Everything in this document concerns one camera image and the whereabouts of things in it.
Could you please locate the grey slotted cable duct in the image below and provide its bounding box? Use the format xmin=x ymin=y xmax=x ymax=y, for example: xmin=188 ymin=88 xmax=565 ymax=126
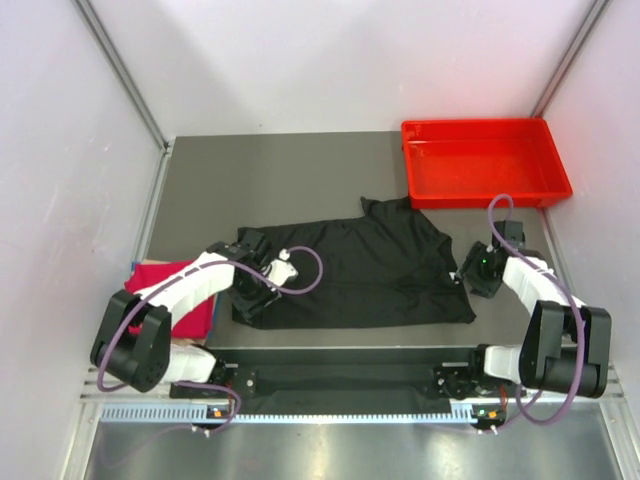
xmin=100 ymin=403 xmax=505 ymax=425

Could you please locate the right aluminium corner post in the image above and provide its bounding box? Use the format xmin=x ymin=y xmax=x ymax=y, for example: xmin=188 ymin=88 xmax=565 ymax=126
xmin=529 ymin=0 xmax=612 ymax=118

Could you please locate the black t shirt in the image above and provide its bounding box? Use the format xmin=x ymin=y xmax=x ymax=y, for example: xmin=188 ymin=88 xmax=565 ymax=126
xmin=238 ymin=198 xmax=475 ymax=330

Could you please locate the red plastic bin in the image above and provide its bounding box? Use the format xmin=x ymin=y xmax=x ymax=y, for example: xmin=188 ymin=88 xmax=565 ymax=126
xmin=401 ymin=118 xmax=573 ymax=209

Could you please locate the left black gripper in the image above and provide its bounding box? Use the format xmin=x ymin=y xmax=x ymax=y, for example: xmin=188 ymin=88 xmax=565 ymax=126
xmin=228 ymin=267 xmax=281 ymax=323

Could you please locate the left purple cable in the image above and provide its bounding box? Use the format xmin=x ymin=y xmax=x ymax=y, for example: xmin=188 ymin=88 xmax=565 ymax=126
xmin=95 ymin=245 xmax=324 ymax=432

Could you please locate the aluminium corner post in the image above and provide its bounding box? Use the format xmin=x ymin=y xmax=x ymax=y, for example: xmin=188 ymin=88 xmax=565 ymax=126
xmin=73 ymin=0 xmax=172 ymax=154
xmin=529 ymin=0 xmax=612 ymax=118

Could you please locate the left aluminium corner post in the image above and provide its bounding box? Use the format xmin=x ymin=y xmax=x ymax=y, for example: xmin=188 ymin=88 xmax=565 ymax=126
xmin=73 ymin=0 xmax=172 ymax=154

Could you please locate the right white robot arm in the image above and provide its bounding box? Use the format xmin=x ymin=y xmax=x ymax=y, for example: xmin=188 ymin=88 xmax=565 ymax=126
xmin=456 ymin=220 xmax=611 ymax=398

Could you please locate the red folded t shirt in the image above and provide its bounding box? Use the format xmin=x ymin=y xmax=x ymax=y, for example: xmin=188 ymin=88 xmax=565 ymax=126
xmin=123 ymin=259 xmax=217 ymax=339

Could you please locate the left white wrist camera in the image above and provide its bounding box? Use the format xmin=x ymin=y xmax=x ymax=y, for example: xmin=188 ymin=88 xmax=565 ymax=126
xmin=265 ymin=249 xmax=298 ymax=287

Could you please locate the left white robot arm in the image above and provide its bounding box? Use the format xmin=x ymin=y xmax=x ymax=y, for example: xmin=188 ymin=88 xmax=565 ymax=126
xmin=90 ymin=242 xmax=297 ymax=397

